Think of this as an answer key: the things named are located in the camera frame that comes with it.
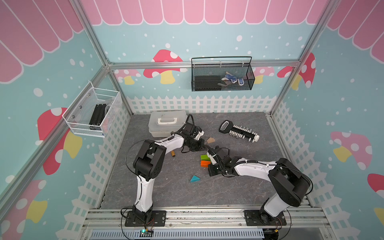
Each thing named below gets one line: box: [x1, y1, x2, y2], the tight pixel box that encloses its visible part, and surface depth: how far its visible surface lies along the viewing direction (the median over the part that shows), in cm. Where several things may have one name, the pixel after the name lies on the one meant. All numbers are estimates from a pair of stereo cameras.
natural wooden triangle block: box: [206, 137, 216, 144], surface depth 106 cm
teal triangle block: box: [190, 175, 201, 183], surface depth 88 cm
